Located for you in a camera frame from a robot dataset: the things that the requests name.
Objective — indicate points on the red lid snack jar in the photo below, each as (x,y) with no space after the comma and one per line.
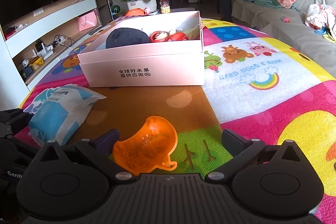
(165,6)

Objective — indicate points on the white floral blanket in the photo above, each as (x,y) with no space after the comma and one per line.
(319,16)

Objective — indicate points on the white wood tv cabinet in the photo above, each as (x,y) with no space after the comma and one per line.
(18,40)

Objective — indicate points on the pink patterned clothing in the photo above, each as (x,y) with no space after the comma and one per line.
(287,4)

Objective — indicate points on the orange plastic scoop toy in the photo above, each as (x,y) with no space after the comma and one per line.
(149,148)

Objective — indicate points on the black plush toy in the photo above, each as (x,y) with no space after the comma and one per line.
(121,37)

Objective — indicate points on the pink cardboard box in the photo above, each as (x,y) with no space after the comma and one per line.
(171,63)

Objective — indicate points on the colourful play mat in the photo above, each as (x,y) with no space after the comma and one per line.
(256,86)

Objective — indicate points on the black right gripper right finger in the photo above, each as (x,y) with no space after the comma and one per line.
(266,182)

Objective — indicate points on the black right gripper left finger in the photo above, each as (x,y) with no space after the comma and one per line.
(71,179)

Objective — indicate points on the grey covered sofa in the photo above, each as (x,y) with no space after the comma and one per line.
(296,33)

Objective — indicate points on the small pink toy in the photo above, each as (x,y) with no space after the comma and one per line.
(285,20)

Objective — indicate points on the blue white wipes pack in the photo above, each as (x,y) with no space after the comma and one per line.
(59,112)

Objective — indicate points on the orange bowl toy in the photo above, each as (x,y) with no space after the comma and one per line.
(136,12)

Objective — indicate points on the red toy figure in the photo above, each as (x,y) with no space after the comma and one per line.
(164,36)

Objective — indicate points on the pink gift bag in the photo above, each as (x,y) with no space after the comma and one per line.
(87,21)

